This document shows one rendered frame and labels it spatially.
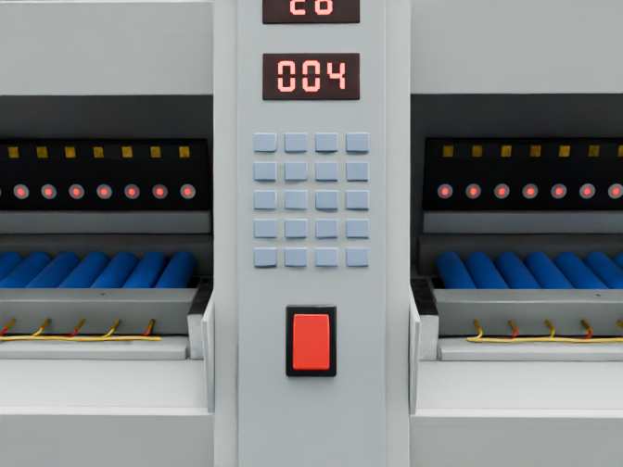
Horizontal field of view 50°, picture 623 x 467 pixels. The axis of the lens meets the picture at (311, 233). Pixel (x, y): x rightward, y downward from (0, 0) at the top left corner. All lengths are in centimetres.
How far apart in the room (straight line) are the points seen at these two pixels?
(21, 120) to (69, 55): 22
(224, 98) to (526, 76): 15
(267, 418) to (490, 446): 11
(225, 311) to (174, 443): 7
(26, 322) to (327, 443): 20
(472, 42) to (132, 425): 25
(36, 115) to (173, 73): 24
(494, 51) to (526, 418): 18
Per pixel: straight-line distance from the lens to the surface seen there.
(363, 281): 32
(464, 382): 36
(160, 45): 35
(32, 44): 37
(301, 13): 33
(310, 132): 32
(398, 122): 33
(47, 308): 42
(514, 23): 35
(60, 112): 57
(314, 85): 32
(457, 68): 35
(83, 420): 35
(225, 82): 33
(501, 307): 40
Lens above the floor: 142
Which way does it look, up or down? 1 degrees down
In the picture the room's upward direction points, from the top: straight up
